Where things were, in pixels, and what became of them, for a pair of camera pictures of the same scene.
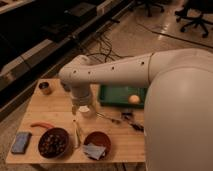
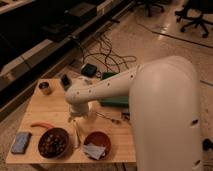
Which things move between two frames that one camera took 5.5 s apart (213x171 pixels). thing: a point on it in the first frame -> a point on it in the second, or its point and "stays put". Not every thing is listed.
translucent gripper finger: x=94 y=107 -> x=91 y=114
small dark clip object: x=126 y=115 stays put
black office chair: x=193 y=11 stays put
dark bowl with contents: x=53 y=142 stays put
